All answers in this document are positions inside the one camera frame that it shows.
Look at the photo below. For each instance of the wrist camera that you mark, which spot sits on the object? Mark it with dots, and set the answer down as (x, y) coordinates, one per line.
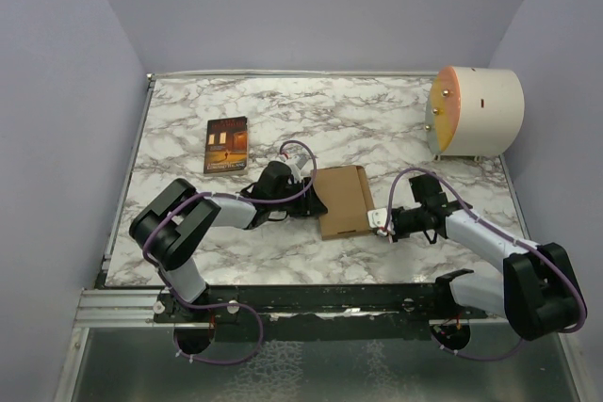
(294, 162)
(379, 223)

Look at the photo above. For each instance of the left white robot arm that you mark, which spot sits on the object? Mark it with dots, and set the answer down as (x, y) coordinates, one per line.
(174, 224)

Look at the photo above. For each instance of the dark paperback book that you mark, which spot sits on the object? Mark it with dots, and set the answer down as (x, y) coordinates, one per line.
(227, 146)

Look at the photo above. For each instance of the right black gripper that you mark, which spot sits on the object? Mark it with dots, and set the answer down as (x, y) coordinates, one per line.
(399, 233)

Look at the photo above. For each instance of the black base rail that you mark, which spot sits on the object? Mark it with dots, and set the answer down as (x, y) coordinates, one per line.
(303, 313)

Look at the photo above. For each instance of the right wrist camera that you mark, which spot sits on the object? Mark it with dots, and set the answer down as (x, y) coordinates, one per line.
(379, 223)

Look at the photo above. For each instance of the cream cylinder with coloured face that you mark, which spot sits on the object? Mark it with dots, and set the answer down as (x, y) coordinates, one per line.
(473, 112)

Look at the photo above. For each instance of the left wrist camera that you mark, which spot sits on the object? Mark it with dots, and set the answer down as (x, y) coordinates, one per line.
(294, 162)

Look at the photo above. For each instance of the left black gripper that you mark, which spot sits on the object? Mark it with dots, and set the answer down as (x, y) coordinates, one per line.
(308, 205)

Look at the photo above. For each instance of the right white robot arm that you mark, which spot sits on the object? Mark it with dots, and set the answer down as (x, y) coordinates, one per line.
(536, 289)

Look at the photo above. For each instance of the brown cardboard box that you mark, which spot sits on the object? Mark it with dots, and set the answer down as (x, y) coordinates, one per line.
(346, 194)

